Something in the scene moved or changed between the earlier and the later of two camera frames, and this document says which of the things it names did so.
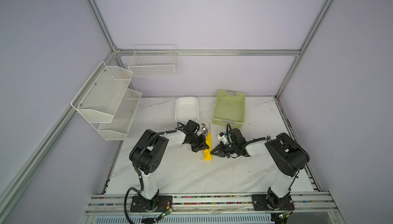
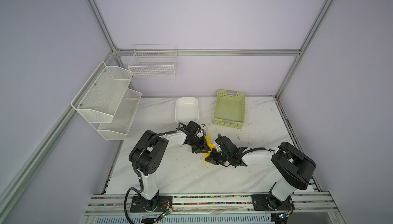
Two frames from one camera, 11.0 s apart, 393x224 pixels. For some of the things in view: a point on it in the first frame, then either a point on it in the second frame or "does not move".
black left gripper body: x=197 y=143 does not move
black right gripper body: x=233 y=148 -> x=219 y=157
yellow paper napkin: x=207 y=155 does not move
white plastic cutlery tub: x=187 y=109 does not move
